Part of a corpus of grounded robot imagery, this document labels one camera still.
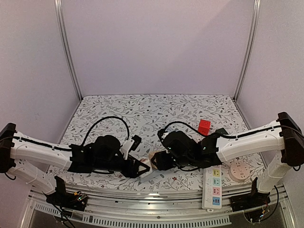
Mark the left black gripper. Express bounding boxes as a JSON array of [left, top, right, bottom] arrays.
[[94, 155, 149, 178]]

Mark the white cube adapter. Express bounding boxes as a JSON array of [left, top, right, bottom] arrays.
[[139, 158, 153, 177]]

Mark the blue power strip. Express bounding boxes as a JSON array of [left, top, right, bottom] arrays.
[[138, 171, 164, 183]]

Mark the beige cube adapter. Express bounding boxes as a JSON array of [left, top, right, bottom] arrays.
[[148, 151, 159, 170]]

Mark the white long power strip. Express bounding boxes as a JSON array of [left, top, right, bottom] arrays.
[[202, 165, 222, 210]]

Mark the red cube socket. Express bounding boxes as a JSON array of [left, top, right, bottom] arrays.
[[198, 119, 211, 135]]

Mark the dark green cube socket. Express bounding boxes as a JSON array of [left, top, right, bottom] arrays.
[[215, 128, 228, 135]]

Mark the round pink socket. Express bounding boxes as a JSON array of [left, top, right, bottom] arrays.
[[228, 161, 250, 182]]

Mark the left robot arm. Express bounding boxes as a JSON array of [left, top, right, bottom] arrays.
[[0, 123, 152, 211]]

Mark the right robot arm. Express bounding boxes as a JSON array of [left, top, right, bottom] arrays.
[[151, 112, 304, 212]]

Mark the floral tablecloth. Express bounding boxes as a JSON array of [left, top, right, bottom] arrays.
[[45, 94, 270, 192]]

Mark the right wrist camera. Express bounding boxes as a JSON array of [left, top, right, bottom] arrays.
[[157, 127, 175, 142]]

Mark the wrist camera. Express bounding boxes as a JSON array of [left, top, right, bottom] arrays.
[[120, 135, 142, 160], [157, 127, 175, 142]]

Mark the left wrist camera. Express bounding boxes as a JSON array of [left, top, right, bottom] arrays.
[[120, 135, 142, 160]]

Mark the aluminium front rail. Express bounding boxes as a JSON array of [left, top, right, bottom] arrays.
[[22, 182, 289, 228]]

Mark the left aluminium frame post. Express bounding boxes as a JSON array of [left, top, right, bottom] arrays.
[[54, 0, 83, 102]]

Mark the aluminium frame post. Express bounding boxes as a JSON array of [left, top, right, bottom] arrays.
[[233, 0, 261, 102], [54, 0, 83, 102]]

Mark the right aluminium frame post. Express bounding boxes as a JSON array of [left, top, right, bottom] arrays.
[[233, 0, 261, 102]]

